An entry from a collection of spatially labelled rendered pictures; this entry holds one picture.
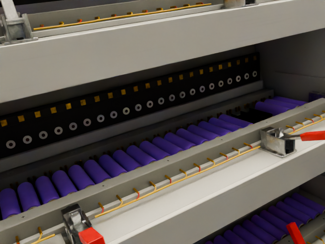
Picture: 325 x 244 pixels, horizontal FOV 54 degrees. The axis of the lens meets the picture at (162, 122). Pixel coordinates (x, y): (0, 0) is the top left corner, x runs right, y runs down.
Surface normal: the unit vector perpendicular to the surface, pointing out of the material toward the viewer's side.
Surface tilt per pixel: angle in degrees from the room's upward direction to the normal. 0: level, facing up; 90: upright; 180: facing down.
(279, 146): 90
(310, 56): 90
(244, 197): 108
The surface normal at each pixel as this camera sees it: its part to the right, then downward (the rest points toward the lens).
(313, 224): -0.13, -0.93
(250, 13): 0.50, 0.23
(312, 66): -0.86, 0.28
